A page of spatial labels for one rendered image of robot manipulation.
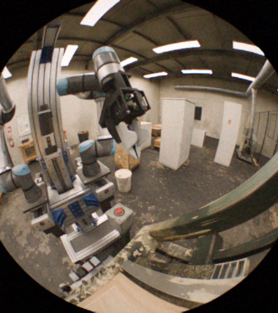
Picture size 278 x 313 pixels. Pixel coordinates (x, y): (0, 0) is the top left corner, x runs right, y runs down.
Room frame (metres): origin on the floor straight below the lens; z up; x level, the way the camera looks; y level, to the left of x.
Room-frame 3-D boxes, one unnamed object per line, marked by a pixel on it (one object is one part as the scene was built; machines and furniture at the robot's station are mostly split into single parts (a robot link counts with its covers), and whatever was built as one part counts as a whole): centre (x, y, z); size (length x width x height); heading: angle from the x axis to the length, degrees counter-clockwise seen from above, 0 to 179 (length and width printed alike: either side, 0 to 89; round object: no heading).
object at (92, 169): (0.64, 0.36, 1.09); 0.15 x 0.15 x 0.10
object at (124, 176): (1.59, 0.27, 0.24); 0.32 x 0.30 x 0.47; 136
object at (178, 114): (2.68, -1.05, 0.88); 0.90 x 0.60 x 1.75; 136
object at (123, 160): (2.35, 0.27, 0.63); 0.50 x 0.42 x 1.25; 148
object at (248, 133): (2.95, -4.88, 1.10); 1.37 x 0.70 x 2.20; 136
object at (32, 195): (0.28, 0.70, 1.09); 0.15 x 0.15 x 0.10
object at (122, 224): (0.36, 0.11, 0.84); 0.12 x 0.12 x 0.18; 55
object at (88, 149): (0.64, 0.35, 1.20); 0.13 x 0.12 x 0.14; 111
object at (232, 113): (2.68, -3.00, 1.03); 0.61 x 0.58 x 2.05; 136
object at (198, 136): (4.38, -2.82, 0.36); 0.58 x 0.45 x 0.72; 46
